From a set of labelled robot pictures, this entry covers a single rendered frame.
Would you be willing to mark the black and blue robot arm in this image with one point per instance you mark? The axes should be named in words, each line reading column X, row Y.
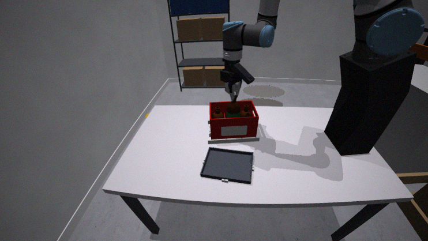
column 388, row 28

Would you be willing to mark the dark red plastic crate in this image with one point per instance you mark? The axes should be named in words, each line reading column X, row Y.
column 222, row 128

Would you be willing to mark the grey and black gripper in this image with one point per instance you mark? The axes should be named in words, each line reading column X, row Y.
column 228, row 75

